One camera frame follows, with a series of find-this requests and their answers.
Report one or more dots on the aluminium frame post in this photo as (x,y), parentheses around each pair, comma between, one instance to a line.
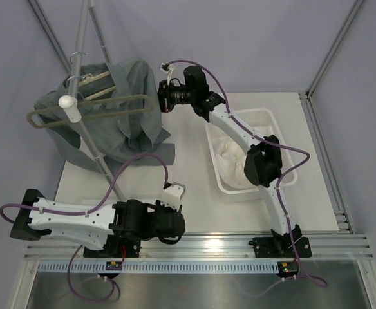
(337,42)
(44,23)

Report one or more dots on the white plastic basket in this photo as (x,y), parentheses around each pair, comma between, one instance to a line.
(243,127)

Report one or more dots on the grey-green shirt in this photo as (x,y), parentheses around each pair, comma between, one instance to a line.
(131,123)

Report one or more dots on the aluminium mounting rail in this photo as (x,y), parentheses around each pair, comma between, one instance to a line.
(337,246)

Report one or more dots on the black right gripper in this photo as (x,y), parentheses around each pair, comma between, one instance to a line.
(164,97)

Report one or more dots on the aluminium frame post right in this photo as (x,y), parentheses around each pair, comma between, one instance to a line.
(337,42)

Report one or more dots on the white shirt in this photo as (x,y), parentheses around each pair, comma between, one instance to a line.
(258,165)

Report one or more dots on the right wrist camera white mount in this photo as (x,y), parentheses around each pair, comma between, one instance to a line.
(167,69)

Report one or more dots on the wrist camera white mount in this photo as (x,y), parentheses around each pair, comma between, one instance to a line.
(167,69)
(172,195)

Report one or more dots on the white slotted cable duct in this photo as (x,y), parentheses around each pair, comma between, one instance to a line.
(133,266)

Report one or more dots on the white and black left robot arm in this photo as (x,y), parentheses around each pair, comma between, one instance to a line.
(132,220)

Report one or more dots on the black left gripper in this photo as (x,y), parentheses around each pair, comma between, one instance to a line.
(159,206)

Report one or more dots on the beige clothes hanger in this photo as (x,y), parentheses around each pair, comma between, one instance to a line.
(90,80)

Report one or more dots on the aluminium frame post left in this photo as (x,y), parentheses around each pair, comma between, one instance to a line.
(44,23)

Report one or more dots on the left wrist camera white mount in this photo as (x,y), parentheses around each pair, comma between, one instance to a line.
(172,195)

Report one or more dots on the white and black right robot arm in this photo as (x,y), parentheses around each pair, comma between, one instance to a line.
(285,233)

